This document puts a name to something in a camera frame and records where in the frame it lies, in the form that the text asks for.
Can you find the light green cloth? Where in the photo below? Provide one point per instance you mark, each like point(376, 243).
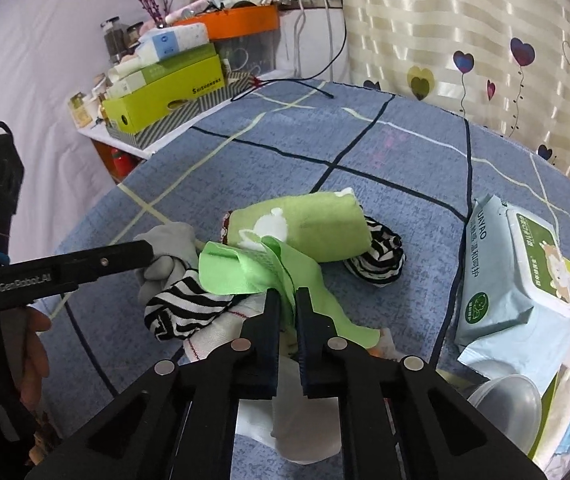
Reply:
point(227, 270)

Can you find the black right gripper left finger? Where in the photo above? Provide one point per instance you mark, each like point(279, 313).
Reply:
point(260, 363)

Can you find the green towel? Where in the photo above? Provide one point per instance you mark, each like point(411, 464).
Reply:
point(325, 226)

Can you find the heart pattern curtain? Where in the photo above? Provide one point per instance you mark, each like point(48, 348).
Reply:
point(503, 64)

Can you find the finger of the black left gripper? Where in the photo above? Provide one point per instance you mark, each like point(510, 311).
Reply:
point(89, 264)

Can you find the black white striped sock ball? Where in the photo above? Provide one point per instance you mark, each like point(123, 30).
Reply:
point(382, 263)

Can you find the blue checked bed sheet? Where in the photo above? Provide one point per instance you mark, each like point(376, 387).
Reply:
point(413, 167)

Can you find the lime green cardboard box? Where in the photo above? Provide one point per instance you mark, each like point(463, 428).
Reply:
point(144, 106)

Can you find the blue white tissue pack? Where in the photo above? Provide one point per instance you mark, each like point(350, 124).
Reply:
point(160, 43)

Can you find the green box lid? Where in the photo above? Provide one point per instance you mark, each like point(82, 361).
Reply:
point(134, 74)

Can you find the black white striped sock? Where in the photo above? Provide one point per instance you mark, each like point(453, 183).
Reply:
point(184, 307)

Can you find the white side table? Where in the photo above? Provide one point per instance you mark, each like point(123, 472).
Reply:
point(98, 132)

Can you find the orange tray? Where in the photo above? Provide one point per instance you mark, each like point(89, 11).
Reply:
point(239, 22)

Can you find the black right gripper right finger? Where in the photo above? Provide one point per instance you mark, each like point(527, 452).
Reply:
point(316, 362)

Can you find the glass jar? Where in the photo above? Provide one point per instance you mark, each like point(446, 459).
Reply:
point(114, 37)

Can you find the white cloth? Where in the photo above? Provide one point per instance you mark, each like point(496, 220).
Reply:
point(303, 431)

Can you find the white sock red stitching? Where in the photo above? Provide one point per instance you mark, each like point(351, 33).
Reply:
point(223, 329)

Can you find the striped storage box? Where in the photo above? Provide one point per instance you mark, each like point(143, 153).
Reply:
point(143, 138)

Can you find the wet wipes pack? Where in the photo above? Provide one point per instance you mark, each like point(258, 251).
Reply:
point(515, 305)

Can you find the grey sock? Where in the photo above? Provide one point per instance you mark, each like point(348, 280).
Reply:
point(174, 252)

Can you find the clear plastic bowl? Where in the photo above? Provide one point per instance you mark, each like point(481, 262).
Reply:
point(513, 405)

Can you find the person's left hand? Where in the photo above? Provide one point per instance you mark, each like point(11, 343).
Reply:
point(35, 365)

